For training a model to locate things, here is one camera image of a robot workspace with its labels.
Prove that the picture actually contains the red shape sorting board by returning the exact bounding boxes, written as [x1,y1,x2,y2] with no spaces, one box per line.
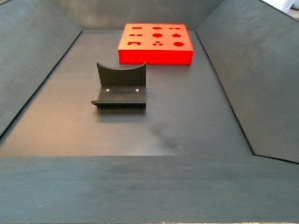
[118,24,194,66]

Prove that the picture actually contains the black curved holder stand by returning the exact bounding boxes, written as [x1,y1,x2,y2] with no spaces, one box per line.
[91,64,147,108]

